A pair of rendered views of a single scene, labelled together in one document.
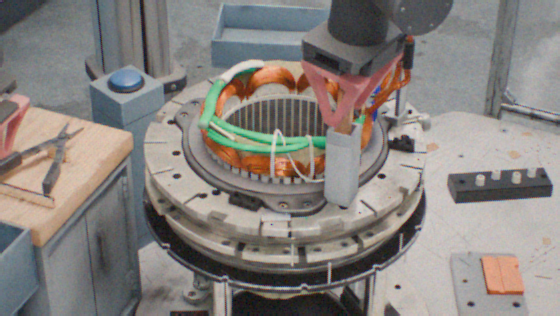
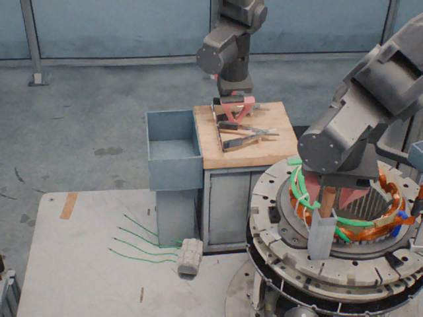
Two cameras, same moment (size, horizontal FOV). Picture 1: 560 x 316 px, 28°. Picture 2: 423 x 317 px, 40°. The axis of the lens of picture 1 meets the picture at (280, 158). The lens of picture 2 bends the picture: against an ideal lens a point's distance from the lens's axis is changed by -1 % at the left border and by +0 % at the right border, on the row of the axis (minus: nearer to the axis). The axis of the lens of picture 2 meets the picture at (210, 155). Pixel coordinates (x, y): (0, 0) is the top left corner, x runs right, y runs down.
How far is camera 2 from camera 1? 70 cm
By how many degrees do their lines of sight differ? 46
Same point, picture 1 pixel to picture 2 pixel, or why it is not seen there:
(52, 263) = (215, 183)
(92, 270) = (248, 205)
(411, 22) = (308, 157)
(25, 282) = (192, 179)
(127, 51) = (396, 129)
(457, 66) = not seen: outside the picture
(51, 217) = (215, 159)
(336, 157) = (313, 225)
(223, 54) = (414, 156)
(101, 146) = (281, 149)
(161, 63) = not seen: hidden behind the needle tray
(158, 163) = (274, 170)
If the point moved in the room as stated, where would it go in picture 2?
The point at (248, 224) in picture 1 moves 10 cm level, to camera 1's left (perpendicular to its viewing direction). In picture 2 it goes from (258, 224) to (227, 189)
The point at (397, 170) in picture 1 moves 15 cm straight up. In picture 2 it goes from (367, 268) to (388, 197)
